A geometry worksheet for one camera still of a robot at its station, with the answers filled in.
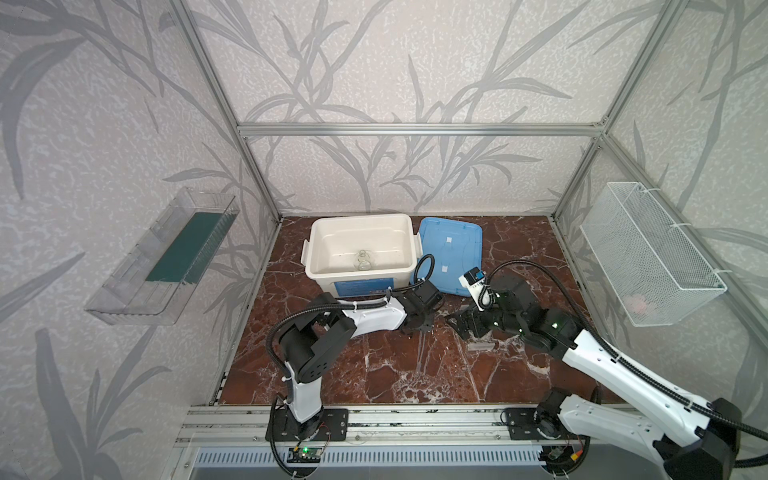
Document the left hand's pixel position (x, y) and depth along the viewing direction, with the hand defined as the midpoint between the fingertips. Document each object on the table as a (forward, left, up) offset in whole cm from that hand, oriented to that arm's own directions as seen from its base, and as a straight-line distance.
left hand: (427, 312), depth 92 cm
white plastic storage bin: (+18, +23, +5) cm, 29 cm away
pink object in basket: (-6, -49, +21) cm, 54 cm away
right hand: (-5, -6, +18) cm, 19 cm away
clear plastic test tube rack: (-10, -15, +1) cm, 18 cm away
